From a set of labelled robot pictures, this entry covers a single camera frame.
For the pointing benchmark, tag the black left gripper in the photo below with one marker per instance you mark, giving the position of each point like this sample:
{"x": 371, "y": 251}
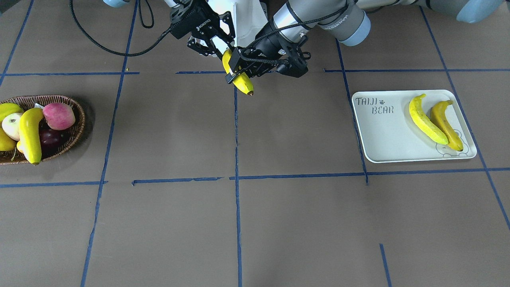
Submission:
{"x": 266, "y": 44}

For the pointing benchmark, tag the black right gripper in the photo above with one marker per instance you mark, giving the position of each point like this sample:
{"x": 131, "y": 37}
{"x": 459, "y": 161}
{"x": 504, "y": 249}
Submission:
{"x": 198, "y": 24}

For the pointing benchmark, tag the ripe yellow banana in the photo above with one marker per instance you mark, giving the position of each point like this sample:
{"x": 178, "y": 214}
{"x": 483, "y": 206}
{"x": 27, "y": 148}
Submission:
{"x": 438, "y": 117}

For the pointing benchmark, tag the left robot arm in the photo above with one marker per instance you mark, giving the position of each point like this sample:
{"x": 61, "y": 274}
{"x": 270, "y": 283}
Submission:
{"x": 348, "y": 20}

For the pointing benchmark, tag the white bear tray plate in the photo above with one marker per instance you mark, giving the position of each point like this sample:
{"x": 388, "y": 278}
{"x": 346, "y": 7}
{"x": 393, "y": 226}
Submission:
{"x": 388, "y": 134}

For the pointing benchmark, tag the wicker fruit basket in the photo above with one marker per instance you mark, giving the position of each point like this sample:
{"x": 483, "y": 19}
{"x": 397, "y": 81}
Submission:
{"x": 72, "y": 135}

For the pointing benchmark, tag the pink red apple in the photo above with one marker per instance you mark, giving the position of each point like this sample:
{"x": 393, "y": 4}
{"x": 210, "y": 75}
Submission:
{"x": 59, "y": 116}

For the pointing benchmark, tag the dark red apple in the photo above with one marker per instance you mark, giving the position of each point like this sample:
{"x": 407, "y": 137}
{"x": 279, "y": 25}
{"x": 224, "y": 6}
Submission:
{"x": 50, "y": 138}

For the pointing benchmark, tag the yellow lemon fruit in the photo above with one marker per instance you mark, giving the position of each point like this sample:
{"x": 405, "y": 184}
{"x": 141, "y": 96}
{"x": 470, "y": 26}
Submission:
{"x": 7, "y": 109}

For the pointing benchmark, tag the pale yellow apple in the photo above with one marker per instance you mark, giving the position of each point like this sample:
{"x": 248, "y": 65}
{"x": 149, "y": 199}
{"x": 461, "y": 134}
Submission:
{"x": 11, "y": 125}

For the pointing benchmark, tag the small orange fruit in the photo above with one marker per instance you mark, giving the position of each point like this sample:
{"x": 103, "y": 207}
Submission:
{"x": 20, "y": 147}

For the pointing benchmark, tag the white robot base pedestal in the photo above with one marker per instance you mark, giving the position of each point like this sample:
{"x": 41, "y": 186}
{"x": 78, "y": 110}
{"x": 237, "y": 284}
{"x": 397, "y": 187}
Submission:
{"x": 247, "y": 16}

